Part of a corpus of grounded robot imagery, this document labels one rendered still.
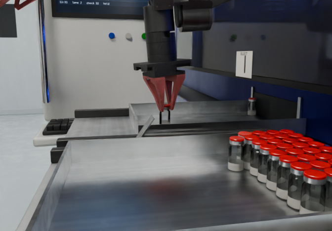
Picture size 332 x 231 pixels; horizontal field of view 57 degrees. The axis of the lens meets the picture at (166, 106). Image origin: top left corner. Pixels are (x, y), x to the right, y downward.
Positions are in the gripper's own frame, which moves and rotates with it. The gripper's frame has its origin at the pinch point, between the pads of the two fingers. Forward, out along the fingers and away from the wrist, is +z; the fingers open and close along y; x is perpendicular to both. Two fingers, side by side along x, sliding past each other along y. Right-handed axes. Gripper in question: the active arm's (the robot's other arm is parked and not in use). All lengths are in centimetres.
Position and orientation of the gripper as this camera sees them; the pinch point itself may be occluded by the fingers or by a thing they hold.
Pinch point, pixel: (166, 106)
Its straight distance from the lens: 61.8
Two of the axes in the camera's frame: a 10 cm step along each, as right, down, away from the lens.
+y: 9.0, -1.6, 4.0
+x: -4.2, -1.6, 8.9
